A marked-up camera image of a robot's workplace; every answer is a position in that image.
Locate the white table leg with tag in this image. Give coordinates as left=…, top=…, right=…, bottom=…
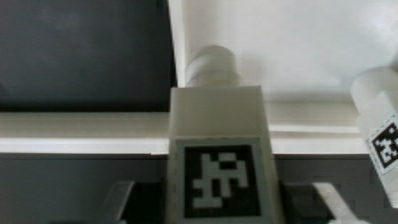
left=350, top=67, right=398, bottom=209

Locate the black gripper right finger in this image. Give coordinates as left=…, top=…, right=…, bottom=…
left=281, top=182, right=355, bottom=224

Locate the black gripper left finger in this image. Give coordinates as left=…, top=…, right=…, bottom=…
left=96, top=181, right=165, bottom=224

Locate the white U-shaped fence wall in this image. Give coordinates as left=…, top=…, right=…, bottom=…
left=0, top=102, right=368, bottom=155

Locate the white square tabletop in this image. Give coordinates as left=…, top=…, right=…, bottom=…
left=167, top=0, right=398, bottom=102

